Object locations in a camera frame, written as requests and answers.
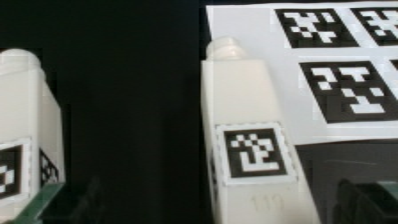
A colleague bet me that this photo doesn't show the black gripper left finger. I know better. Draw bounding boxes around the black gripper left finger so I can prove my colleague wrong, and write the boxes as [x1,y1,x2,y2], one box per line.
[11,178,105,224]

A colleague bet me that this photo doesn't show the white desk leg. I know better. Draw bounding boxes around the white desk leg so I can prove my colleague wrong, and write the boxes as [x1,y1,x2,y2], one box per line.
[0,49,66,220]

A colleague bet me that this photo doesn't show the white desk leg angled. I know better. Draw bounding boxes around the white desk leg angled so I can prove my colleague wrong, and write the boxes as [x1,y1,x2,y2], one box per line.
[201,37,322,224]

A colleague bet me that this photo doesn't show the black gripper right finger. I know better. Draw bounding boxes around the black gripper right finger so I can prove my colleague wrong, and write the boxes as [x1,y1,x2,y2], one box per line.
[333,179,398,224]

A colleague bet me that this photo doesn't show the fiducial marker sheet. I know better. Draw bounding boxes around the fiducial marker sheet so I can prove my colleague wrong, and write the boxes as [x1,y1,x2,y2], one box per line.
[207,0,398,144]

